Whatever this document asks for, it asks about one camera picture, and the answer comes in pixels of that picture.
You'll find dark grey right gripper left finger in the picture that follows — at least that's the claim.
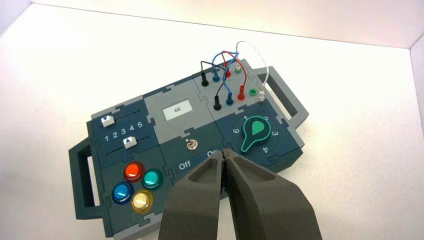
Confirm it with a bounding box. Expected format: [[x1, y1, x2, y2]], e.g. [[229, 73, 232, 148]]
[[157, 150, 224, 240]]

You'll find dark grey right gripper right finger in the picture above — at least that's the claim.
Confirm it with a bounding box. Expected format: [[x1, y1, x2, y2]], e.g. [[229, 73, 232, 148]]
[[223, 148, 323, 240]]

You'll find green round push button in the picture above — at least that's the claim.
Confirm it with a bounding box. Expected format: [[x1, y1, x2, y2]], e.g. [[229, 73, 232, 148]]
[[141, 168, 164, 190]]

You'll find yellow round push button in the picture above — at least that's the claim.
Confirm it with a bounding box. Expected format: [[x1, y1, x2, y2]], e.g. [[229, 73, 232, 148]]
[[130, 189, 155, 215]]

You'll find red round push button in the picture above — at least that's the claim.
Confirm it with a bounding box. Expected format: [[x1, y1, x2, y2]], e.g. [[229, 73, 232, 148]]
[[123, 161, 146, 183]]

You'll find blue round push button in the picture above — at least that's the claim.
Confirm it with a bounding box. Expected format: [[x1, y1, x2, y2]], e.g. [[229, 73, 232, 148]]
[[111, 181, 135, 205]]

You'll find blue grey control task board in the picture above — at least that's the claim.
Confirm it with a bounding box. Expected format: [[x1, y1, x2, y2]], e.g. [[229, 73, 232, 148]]
[[68, 58, 310, 239]]

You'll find green rotary selector knob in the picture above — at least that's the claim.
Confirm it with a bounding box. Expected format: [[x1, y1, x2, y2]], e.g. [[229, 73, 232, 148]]
[[239, 115, 273, 154]]

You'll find small white number display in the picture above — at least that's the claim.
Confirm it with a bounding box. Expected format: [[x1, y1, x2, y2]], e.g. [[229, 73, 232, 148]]
[[162, 98, 194, 121]]

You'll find black jumper cable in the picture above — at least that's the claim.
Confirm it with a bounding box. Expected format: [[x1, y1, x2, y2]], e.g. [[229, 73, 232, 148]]
[[200, 60, 233, 111]]

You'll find blue jumper cable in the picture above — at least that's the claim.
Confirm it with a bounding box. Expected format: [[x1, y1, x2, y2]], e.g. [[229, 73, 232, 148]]
[[211, 51, 241, 107]]

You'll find white jumper cable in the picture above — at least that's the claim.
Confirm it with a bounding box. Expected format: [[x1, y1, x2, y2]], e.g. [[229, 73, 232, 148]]
[[234, 40, 268, 103]]

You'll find red jumper cable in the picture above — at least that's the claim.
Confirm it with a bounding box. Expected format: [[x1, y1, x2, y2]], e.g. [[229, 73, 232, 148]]
[[221, 50, 249, 102]]

